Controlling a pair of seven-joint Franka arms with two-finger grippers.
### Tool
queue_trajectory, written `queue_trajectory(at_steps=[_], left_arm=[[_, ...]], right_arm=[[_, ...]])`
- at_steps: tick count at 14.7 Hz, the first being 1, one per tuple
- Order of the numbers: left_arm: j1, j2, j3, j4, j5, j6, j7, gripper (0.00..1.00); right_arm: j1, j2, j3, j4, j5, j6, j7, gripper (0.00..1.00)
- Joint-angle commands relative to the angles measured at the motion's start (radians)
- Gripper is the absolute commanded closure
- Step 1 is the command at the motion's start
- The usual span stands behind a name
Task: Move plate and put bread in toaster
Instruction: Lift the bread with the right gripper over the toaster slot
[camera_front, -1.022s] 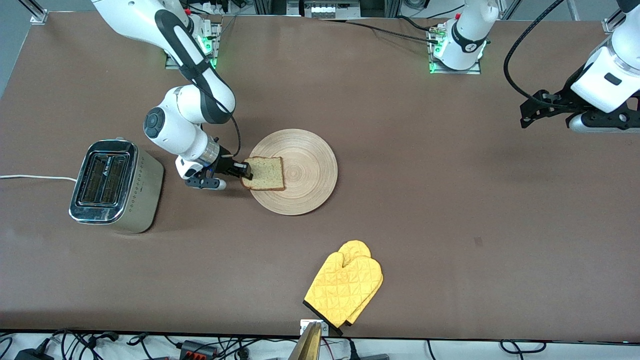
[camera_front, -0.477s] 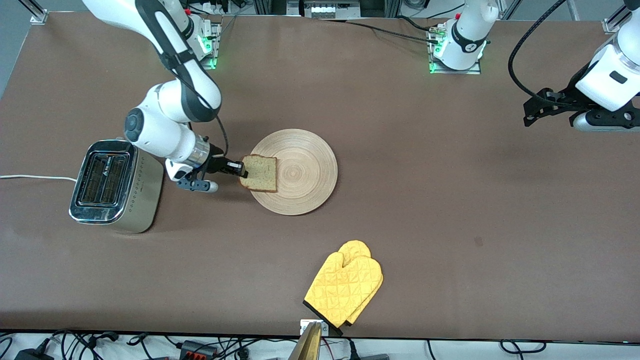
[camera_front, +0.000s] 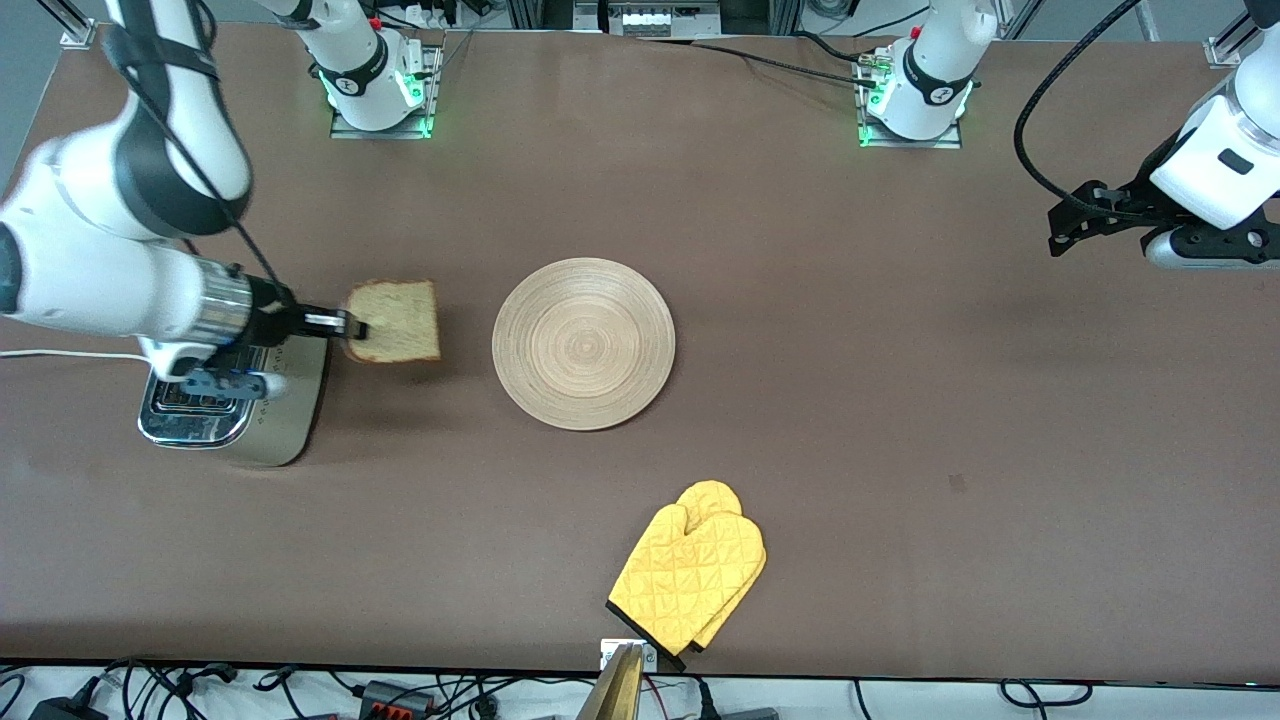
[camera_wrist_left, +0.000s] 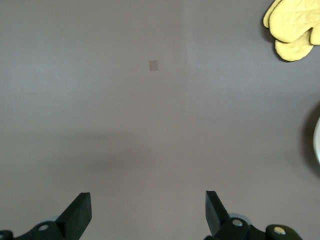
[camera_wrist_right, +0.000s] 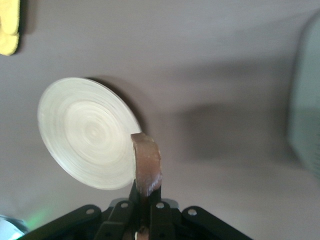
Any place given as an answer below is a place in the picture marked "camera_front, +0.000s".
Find slice of bread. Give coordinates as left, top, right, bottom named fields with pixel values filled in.
left=343, top=279, right=442, bottom=364

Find round wooden plate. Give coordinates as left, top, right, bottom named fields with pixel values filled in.
left=492, top=257, right=677, bottom=432

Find silver two-slot toaster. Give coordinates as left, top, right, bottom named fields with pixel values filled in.
left=137, top=332, right=331, bottom=468

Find red and black adapter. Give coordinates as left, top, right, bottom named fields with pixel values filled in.
left=360, top=680, right=438, bottom=717

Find yellow quilted oven mitt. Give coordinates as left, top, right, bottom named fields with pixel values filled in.
left=607, top=503, right=767, bottom=673
left=677, top=480, right=767, bottom=653

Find white power strip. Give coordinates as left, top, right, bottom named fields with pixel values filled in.
left=605, top=0, right=723, bottom=38

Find black power adapter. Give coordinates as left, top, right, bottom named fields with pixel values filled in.
left=28, top=697, right=109, bottom=720

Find black right arm hose cable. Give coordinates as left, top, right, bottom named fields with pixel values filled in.
left=100, top=0, right=296, bottom=301

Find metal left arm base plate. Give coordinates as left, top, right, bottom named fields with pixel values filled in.
left=858, top=50, right=964, bottom=150

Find white toaster power cable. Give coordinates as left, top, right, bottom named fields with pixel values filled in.
left=0, top=348, right=151, bottom=364

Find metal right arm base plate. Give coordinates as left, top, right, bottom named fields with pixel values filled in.
left=330, top=45, right=443, bottom=141

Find thick black base cable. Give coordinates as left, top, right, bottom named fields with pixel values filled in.
left=795, top=32, right=871, bottom=66

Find thin black table cable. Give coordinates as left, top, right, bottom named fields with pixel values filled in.
left=635, top=35, right=881, bottom=89

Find gold camera stand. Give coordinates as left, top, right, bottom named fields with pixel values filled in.
left=575, top=643, right=643, bottom=720

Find black looped floor cable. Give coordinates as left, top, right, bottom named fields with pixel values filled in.
left=1000, top=679, right=1093, bottom=709

